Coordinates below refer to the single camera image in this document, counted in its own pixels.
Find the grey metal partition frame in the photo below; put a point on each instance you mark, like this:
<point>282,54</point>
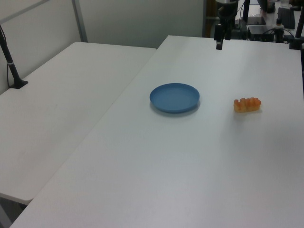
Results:
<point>79,21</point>

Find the dark electronics box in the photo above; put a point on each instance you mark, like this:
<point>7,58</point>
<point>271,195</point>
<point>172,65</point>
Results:
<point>261,32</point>

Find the orange twisted bread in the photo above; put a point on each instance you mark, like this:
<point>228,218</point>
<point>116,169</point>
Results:
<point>247,105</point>

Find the brown wooden cabinet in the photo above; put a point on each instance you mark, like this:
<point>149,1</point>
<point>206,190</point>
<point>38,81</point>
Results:
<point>211,9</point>

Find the black keyboard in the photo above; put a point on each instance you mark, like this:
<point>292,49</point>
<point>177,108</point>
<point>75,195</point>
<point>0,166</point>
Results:
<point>286,17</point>

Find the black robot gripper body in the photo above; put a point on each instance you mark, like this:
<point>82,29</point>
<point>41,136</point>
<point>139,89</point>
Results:
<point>227,14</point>

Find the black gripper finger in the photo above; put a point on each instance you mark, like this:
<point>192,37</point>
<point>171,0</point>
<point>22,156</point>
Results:
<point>228,32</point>
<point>218,35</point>

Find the blue round plate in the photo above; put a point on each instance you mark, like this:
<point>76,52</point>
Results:
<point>174,97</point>

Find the black camera stand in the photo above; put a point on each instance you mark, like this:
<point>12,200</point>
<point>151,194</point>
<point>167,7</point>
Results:
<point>13,71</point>
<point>295,44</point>

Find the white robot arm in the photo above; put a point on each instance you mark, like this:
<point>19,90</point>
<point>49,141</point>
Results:
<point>226,1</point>

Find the black tripod pole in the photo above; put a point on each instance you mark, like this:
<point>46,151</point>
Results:
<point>246,14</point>

